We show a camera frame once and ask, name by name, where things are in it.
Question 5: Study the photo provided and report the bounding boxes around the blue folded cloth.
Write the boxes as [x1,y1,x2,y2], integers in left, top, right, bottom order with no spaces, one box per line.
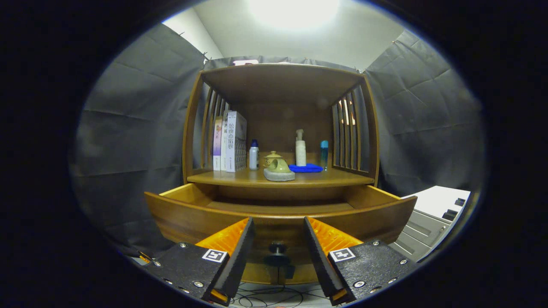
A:
[288,163,324,173]

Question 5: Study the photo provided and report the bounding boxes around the thick white patterned book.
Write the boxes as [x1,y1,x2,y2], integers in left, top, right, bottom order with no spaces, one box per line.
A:
[225,110,247,173]

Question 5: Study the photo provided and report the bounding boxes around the wooden cabinet door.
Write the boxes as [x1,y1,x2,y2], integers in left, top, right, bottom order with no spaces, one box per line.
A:
[241,262,280,285]
[278,263,319,285]

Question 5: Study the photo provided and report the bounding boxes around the white grey drawer unit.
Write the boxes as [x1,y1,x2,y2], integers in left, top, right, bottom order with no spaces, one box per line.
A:
[389,185,471,262]

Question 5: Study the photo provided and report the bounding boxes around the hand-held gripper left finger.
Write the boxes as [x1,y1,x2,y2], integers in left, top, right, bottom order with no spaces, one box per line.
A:
[143,217,256,306]

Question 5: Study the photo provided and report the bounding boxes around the white pump bottle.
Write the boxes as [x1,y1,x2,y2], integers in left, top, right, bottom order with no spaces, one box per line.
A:
[295,129,307,167]

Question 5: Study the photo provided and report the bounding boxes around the yellow lidded ceramic teacup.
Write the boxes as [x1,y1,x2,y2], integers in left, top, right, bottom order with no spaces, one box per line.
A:
[262,151,284,168]

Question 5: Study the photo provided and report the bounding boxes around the thin white book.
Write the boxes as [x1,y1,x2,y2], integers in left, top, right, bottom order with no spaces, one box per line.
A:
[220,112,229,172]

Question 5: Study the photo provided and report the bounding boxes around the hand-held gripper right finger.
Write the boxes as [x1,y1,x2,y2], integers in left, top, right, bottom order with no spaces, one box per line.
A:
[304,216,418,306]

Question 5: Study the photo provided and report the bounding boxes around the white bottle blue cap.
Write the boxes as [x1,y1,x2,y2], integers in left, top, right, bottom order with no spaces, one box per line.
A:
[249,139,260,171]

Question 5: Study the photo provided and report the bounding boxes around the brown wooden cabinet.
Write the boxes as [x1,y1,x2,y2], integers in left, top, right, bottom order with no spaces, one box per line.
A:
[182,63,381,286]

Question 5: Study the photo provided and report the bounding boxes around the wooden countertop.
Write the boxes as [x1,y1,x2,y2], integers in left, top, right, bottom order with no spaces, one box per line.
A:
[187,165,375,188]

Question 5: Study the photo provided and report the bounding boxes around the olive green object grey base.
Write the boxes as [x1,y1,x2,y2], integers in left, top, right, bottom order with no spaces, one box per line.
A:
[263,157,296,182]

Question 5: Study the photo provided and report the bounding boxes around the black drawer knob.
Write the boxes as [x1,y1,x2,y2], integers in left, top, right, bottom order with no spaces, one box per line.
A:
[263,242,288,267]

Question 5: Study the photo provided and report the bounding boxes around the pink purple book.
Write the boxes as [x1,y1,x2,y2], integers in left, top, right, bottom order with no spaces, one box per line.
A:
[212,116,224,172]

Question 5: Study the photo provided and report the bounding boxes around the black floor cables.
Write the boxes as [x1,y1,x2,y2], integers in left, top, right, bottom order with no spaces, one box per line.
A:
[229,282,337,308]

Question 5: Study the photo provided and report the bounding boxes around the brown wooden drawer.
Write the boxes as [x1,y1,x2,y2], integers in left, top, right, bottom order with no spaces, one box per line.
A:
[145,183,418,266]

